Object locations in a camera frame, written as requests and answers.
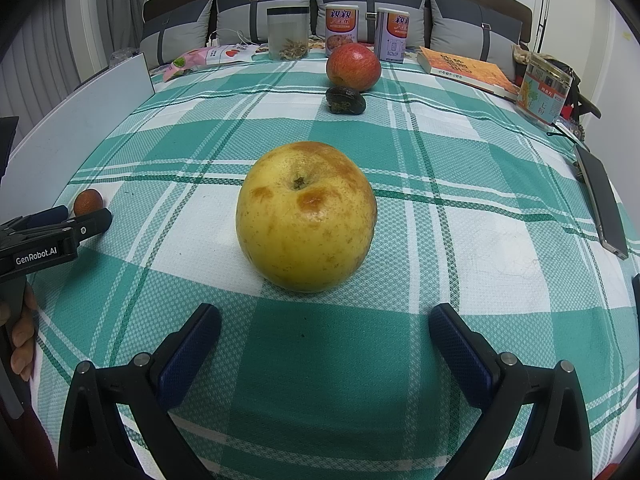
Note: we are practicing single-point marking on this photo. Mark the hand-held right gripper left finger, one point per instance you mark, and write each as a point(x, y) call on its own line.
point(187, 360)

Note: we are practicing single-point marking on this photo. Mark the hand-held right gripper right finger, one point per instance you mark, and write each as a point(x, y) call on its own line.
point(460, 355)

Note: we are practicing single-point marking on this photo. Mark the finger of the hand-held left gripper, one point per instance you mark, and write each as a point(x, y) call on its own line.
point(95, 223)
point(47, 215)

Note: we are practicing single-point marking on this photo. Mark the small orange tangerine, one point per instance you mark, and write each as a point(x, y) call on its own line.
point(88, 201)

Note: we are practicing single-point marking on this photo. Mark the large yellow apple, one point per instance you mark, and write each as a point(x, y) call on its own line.
point(305, 220)

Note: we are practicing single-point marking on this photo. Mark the person's left hand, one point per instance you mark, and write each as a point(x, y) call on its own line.
point(25, 332)

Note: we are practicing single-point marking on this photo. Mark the white board panel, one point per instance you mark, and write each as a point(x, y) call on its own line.
point(60, 130)
point(125, 80)

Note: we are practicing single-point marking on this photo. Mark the green white plaid sheet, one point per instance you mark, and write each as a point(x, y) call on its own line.
point(450, 240)

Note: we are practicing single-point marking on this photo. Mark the clear plastic bag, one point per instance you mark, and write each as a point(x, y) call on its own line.
point(122, 56)

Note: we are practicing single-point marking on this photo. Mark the pink green snack packet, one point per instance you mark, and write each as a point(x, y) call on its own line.
point(187, 62)

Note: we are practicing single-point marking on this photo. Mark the black flat device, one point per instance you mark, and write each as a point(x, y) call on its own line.
point(636, 292)

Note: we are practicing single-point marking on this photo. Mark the grey curtain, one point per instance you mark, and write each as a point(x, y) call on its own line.
point(75, 20)

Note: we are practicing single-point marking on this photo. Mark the black smartphone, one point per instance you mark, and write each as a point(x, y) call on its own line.
point(602, 200)

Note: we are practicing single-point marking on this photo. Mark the white red-print packet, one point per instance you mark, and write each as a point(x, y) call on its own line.
point(232, 54)

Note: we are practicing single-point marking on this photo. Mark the clear jar with black lid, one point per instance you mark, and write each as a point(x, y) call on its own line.
point(287, 32)

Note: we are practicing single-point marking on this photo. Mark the clear box with green label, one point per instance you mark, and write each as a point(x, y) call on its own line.
point(544, 90)

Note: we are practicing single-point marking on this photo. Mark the small dark avocado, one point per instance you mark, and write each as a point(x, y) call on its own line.
point(346, 100)

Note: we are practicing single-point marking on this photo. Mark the orange cover book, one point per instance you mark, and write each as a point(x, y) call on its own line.
point(467, 71)

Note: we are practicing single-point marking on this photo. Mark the black bag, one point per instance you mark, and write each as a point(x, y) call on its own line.
point(580, 80)

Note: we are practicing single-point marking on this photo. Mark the red apple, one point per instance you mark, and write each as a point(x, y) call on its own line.
point(353, 66)

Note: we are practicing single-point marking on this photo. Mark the orange label tin can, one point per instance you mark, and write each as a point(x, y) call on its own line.
point(341, 27)

